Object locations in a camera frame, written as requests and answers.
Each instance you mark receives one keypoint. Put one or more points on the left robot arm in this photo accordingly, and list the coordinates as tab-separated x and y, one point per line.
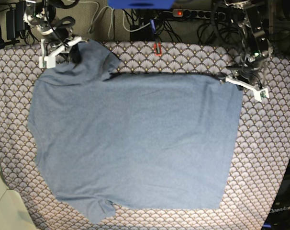
255	43

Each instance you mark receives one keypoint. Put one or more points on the black power adapter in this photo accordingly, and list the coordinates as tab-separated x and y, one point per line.
15	26

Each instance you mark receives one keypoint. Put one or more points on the black OpenArm base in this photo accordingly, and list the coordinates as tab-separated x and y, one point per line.
279	215

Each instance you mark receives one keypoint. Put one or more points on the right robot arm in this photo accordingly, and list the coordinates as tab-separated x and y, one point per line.
42	15

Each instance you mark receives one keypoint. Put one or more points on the black box under table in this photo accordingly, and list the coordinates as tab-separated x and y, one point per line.
144	34

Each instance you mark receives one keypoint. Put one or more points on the blue T-shirt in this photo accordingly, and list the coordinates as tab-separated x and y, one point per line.
161	141

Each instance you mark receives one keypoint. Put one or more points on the black power strip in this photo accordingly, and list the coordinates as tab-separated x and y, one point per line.
197	14

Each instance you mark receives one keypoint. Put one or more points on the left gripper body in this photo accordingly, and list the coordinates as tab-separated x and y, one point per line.
246	72

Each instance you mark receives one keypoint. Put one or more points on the beige plastic bin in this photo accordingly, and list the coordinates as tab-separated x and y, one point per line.
13	212

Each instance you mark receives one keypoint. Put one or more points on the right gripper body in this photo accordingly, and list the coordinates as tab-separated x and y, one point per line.
60	37

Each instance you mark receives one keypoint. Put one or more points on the red and black clip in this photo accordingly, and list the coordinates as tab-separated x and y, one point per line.
157	49

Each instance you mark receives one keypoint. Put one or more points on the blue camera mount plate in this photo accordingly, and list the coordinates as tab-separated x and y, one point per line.
141	4

